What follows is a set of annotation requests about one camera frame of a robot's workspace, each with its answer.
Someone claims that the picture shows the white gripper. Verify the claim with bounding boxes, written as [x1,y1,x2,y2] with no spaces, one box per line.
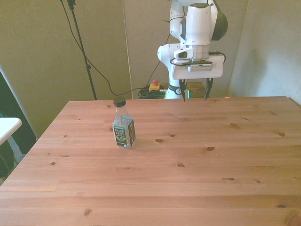
[171,55,224,103]

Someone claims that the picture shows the clear Pure Leaf tea bottle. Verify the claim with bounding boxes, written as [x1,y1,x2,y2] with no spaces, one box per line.
[112,97,136,149]

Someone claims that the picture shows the yellow emergency stop button box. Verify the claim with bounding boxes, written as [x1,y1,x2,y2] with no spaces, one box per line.
[149,79,161,93]

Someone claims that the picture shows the white table corner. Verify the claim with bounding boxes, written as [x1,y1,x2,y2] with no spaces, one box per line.
[0,117,23,145]

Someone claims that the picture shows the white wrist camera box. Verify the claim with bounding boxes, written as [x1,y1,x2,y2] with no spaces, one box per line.
[187,63,214,73]

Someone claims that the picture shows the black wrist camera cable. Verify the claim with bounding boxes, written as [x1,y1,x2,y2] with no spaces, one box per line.
[169,51,226,67]

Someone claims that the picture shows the coiled dark cable bundle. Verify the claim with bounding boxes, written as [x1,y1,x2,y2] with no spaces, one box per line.
[137,85,168,100]

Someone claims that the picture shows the black stand cable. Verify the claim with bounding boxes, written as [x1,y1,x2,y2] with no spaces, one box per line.
[59,0,151,97]

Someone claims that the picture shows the black camera stand pole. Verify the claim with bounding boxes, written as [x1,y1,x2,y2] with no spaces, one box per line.
[66,0,98,101]

